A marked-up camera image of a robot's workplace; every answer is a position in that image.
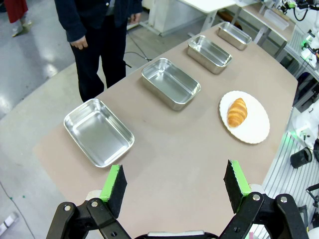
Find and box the person's right hand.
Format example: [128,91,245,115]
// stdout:
[70,35,89,50]

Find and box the white work table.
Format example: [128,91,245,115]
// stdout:
[177,0,237,32]

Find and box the shallow wide steel container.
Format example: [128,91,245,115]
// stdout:
[63,98,135,168]

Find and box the beige top table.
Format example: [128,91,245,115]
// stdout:
[241,3,296,63]

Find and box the person's right forearm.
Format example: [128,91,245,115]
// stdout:
[56,9,87,43]

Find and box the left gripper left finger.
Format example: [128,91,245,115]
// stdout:
[46,164,131,239]

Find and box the white power strip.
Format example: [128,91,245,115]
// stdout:
[0,211,20,232]

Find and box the white scalloped plate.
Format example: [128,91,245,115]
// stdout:
[219,90,271,144]

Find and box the person in dark navy clothes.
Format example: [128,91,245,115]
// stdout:
[54,0,143,103]

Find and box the clear plastic box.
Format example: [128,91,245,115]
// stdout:
[263,8,290,31]

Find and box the black cylindrical device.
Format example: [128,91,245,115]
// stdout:
[290,147,313,169]

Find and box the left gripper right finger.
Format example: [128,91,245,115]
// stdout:
[218,159,308,239]

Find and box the golden croissant bread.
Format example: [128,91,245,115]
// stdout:
[227,97,248,127]

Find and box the person's left hand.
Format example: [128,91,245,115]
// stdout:
[129,12,143,25]

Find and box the aluminium slatted mounting platform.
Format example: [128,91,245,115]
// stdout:
[263,130,319,234]

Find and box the bystander in red skirt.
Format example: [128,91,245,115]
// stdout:
[4,0,33,38]

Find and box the person's left forearm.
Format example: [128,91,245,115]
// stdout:
[124,0,143,15]

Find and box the white cabinet box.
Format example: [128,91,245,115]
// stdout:
[148,0,180,35]

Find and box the steel rectangular container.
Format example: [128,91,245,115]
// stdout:
[141,57,201,112]
[187,35,233,75]
[216,21,253,51]

